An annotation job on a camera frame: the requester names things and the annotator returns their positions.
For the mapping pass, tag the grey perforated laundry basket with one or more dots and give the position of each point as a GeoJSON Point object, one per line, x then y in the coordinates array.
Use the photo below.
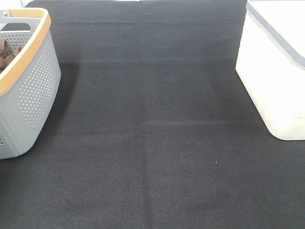
{"type": "Point", "coordinates": [29, 84]}

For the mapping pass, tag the brown towels in basket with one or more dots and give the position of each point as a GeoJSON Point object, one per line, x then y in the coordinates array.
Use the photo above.
{"type": "Point", "coordinates": [6, 56]}

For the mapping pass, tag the black table cloth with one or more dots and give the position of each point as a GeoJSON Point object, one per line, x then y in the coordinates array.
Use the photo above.
{"type": "Point", "coordinates": [152, 128]}

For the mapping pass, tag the white lidded storage box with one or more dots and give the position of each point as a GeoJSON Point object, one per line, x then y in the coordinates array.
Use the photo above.
{"type": "Point", "coordinates": [271, 64]}

